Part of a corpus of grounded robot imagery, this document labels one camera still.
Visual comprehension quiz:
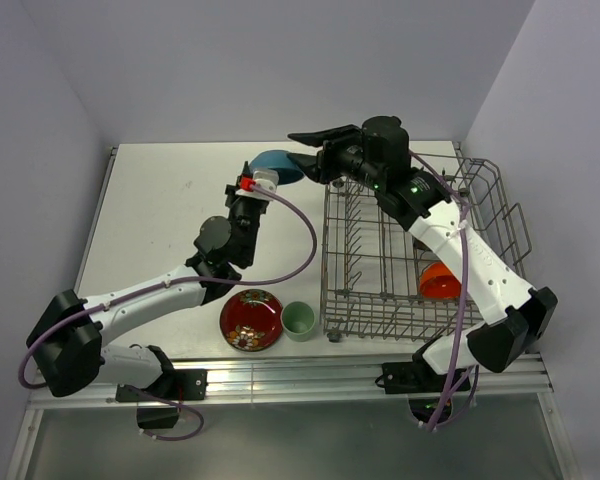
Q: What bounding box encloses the red floral plate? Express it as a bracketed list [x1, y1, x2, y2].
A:
[219, 288, 283, 352]

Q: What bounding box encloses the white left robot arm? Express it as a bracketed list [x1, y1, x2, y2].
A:
[18, 177, 276, 399]

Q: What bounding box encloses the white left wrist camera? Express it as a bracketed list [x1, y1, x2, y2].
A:
[236, 168, 279, 202]

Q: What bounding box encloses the grey wire dish rack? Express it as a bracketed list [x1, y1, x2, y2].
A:
[320, 145, 532, 343]

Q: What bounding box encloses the orange bowl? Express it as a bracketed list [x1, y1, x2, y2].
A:
[419, 261, 461, 300]

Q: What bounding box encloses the aluminium frame rail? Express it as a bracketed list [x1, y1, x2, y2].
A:
[27, 357, 554, 409]

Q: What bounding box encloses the light blue ceramic bowl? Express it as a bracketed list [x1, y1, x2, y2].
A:
[249, 149, 304, 186]

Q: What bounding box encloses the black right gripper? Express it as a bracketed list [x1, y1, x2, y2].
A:
[286, 123, 383, 191]

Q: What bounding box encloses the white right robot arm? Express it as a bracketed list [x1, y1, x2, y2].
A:
[287, 116, 558, 394]

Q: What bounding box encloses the pale green cup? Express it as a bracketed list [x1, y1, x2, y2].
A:
[281, 301, 316, 342]

